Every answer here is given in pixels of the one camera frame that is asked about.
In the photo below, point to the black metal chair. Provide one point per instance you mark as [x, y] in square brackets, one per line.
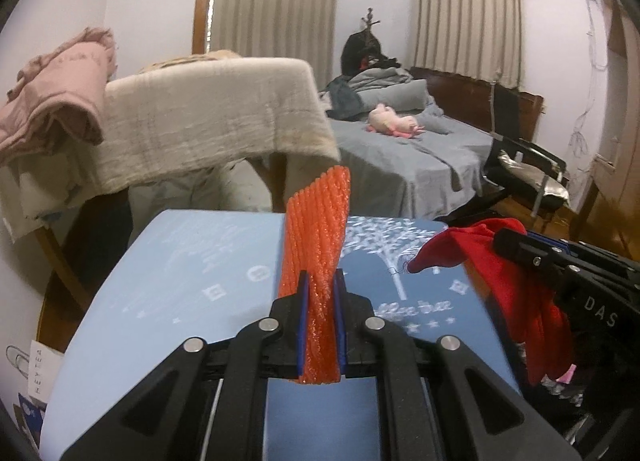
[505, 133]

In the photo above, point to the dark wooden headboard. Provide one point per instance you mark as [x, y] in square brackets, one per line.
[467, 100]

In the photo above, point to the pink jacket pile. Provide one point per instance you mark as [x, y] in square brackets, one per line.
[59, 95]

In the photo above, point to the grey bedding pile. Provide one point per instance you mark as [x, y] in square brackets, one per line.
[353, 99]

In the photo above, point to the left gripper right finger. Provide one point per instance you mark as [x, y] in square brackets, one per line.
[437, 400]

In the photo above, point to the blue tree print blanket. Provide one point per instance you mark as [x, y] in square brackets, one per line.
[209, 274]

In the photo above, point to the left beige curtain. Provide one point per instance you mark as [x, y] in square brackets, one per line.
[302, 29]

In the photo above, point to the beige curtain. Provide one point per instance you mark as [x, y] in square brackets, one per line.
[478, 39]
[302, 29]

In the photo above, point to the red cloth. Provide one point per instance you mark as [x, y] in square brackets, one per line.
[526, 302]

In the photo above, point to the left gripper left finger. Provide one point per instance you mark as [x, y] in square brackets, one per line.
[205, 400]

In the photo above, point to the right beige curtain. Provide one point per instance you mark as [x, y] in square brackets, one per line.
[478, 39]

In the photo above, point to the brown wooden wardrobe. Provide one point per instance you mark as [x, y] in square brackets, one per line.
[609, 213]

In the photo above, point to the beige quilt over table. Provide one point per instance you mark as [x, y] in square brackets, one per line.
[195, 116]

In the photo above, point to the orange foam net sleeve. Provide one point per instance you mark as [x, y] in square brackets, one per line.
[315, 227]

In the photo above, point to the pink plush toy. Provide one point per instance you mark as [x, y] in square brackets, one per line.
[385, 120]

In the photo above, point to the bed with grey sheet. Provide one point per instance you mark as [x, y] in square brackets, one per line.
[427, 176]

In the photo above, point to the silver cushion on chair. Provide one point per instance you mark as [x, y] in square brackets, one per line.
[534, 181]

